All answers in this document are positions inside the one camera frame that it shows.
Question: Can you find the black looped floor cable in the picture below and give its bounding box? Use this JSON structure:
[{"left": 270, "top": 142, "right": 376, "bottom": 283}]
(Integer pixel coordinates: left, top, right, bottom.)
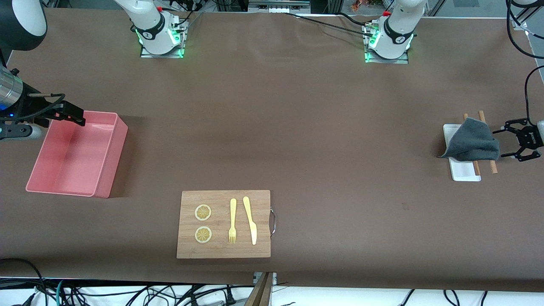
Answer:
[{"left": 0, "top": 258, "right": 47, "bottom": 306}]

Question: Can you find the brown wooden beam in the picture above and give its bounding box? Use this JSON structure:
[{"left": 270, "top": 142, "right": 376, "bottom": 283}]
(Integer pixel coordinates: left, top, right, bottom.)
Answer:
[{"left": 244, "top": 272, "right": 275, "bottom": 306}]

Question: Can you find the silver metal frame rail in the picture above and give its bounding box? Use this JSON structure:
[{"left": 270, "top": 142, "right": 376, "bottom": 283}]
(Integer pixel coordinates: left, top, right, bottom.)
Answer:
[{"left": 249, "top": 0, "right": 311, "bottom": 13}]

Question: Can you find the yellow plastic knife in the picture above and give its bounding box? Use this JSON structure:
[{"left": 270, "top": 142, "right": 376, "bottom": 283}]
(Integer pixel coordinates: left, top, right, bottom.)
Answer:
[{"left": 243, "top": 196, "right": 258, "bottom": 246}]

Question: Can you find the white rectangular tray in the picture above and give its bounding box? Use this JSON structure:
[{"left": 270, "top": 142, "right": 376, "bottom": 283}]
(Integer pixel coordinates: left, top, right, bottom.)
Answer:
[{"left": 443, "top": 124, "right": 482, "bottom": 182}]

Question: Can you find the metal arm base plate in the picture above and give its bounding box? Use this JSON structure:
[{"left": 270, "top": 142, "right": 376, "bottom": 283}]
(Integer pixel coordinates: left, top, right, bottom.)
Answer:
[
  {"left": 363, "top": 22, "right": 410, "bottom": 64},
  {"left": 140, "top": 18, "right": 188, "bottom": 59}
]

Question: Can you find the pink plastic bin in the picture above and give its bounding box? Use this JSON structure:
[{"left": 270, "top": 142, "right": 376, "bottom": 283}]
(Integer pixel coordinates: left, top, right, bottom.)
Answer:
[{"left": 25, "top": 110, "right": 128, "bottom": 199}]

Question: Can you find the dark grey microfibre cloth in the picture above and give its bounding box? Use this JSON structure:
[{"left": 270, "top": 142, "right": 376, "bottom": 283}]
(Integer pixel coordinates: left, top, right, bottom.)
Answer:
[{"left": 439, "top": 118, "right": 501, "bottom": 162}]

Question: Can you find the teal floor cable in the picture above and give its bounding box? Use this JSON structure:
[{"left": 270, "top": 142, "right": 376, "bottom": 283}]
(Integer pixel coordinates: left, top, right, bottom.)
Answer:
[{"left": 54, "top": 279, "right": 67, "bottom": 306}]

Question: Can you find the yellow plastic fork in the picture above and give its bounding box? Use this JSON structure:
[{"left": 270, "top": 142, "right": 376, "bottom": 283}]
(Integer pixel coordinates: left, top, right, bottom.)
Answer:
[{"left": 229, "top": 198, "right": 237, "bottom": 244}]

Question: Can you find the brown table cover sheet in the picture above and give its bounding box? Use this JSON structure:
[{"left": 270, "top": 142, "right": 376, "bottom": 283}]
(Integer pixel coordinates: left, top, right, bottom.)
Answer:
[{"left": 0, "top": 8, "right": 544, "bottom": 293}]

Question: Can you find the black cable across table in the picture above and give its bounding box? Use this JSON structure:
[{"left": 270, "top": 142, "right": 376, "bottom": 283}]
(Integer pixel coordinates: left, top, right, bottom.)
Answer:
[{"left": 283, "top": 12, "right": 377, "bottom": 38}]

